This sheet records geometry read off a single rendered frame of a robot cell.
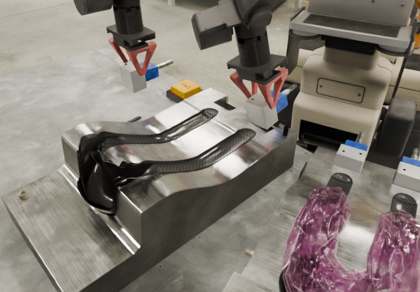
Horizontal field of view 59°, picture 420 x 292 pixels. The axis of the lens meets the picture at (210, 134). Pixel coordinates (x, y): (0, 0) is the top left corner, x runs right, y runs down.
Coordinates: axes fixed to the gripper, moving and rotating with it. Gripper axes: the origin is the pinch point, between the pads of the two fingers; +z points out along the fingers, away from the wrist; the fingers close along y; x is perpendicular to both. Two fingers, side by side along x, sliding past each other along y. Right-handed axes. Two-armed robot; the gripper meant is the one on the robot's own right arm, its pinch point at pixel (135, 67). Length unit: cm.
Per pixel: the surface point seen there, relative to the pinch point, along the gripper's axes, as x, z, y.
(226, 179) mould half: -5.1, 6.5, 35.9
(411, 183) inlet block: 20, 8, 57
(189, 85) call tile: 16.5, 11.7, -1.8
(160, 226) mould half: -19.8, 6.3, 36.7
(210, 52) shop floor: 161, 99, -160
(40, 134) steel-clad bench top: -21.8, 14.7, -12.3
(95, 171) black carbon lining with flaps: -21.2, 6.2, 18.8
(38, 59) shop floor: 44, 97, -248
